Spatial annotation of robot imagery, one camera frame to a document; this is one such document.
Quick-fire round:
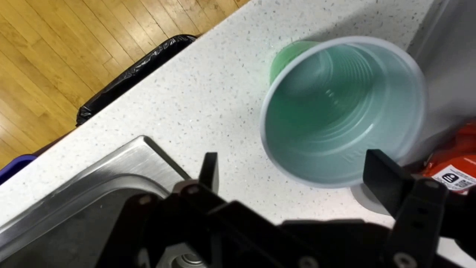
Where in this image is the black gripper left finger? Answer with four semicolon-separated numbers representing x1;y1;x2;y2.
94;150;318;268

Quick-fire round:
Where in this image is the blue bin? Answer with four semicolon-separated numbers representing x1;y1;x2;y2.
0;153;39;185

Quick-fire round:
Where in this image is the red snack bag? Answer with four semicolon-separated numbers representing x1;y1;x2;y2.
421;122;476;197

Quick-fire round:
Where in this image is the grey plastic tray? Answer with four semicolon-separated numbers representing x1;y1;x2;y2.
403;0;476;165

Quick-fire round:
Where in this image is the stainless steel sink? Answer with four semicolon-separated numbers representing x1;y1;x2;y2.
0;134;192;268

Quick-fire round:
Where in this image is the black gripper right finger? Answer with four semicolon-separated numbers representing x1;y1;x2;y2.
363;147;476;268

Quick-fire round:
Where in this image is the green plastic cup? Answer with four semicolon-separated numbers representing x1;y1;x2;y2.
259;34;428;189

